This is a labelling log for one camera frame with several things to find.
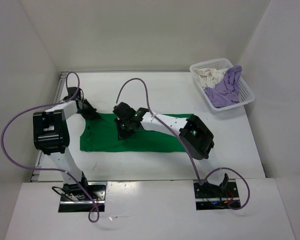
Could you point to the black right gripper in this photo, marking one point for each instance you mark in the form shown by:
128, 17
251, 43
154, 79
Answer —
122, 133

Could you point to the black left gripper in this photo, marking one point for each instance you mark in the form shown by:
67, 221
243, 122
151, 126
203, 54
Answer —
92, 114

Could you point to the green t shirt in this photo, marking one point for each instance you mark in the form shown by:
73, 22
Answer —
100, 135

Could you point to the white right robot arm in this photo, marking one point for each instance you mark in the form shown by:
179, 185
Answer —
193, 133

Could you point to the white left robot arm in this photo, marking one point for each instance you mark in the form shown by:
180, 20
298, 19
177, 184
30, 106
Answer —
71, 173

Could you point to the cream t shirt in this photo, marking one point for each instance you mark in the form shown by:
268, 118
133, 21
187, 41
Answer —
210, 77

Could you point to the lavender t shirt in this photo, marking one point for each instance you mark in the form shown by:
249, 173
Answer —
226, 92

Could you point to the white plastic basket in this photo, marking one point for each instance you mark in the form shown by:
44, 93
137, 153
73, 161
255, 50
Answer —
245, 95

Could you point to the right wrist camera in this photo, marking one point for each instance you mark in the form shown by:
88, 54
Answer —
123, 111

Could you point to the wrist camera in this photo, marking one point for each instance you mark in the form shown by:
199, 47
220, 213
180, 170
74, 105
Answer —
123, 111
74, 93

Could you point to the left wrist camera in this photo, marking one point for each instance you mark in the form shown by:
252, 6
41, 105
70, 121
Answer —
74, 93

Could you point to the aluminium table edge rail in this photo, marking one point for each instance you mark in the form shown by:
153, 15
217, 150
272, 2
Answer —
48, 134

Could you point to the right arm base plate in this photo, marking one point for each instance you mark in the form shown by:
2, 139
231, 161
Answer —
206, 198

